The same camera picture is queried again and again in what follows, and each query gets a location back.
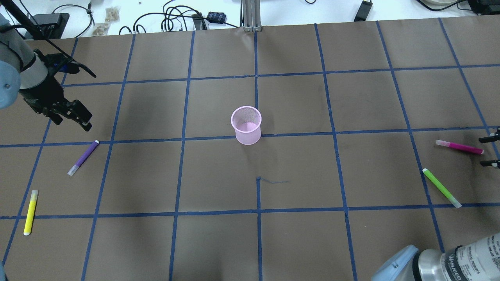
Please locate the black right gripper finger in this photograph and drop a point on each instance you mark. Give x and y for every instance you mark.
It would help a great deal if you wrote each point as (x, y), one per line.
(490, 163)
(493, 137)

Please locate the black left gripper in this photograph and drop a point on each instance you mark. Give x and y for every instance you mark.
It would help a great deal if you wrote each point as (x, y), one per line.
(42, 95)

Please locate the pink marker pen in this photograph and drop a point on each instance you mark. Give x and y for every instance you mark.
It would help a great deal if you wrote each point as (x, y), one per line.
(460, 147)

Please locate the purple marker pen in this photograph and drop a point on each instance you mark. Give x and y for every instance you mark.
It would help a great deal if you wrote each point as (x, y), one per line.
(83, 158)

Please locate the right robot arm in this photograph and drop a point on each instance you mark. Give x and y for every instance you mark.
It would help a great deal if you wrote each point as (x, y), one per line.
(463, 171)

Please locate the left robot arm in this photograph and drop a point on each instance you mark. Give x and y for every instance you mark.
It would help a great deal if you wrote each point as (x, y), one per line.
(29, 73)

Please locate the pink mesh cup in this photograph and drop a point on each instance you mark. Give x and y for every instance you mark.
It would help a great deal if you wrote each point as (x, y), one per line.
(246, 121)

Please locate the green marker pen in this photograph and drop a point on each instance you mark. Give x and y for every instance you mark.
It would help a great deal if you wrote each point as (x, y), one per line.
(441, 188)

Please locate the yellow marker pen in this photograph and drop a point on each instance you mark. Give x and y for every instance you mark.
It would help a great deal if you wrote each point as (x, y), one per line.
(30, 213)

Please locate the black power adapter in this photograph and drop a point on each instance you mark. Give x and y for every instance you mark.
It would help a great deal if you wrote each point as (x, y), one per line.
(363, 11)

